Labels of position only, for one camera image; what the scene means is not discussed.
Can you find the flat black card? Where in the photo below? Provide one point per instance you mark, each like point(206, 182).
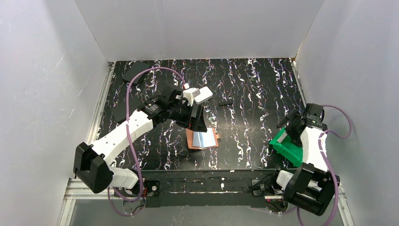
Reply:
point(119, 110)

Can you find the black rectangular box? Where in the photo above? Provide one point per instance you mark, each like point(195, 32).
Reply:
point(135, 68)

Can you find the small black bar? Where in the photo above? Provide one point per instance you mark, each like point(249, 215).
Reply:
point(226, 102)

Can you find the green plastic bin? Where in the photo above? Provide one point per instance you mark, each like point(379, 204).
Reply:
point(283, 144)

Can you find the tan leather card holder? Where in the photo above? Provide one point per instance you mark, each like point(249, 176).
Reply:
point(202, 140)

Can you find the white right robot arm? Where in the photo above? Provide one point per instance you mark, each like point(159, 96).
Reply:
point(301, 140)

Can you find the white rectangular box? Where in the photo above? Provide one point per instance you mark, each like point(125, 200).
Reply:
point(203, 94)

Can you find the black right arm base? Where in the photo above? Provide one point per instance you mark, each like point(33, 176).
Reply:
point(265, 187)

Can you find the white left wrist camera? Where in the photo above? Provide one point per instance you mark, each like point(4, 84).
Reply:
point(190, 93)

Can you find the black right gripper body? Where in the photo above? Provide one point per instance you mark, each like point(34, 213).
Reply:
point(291, 126)

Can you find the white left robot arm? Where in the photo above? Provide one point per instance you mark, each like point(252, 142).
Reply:
point(93, 162)

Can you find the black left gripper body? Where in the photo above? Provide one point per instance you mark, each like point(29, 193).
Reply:
point(192, 115)

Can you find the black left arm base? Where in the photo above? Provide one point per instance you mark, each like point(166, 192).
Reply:
point(151, 188)

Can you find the aluminium frame rail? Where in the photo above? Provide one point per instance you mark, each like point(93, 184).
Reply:
point(197, 197)

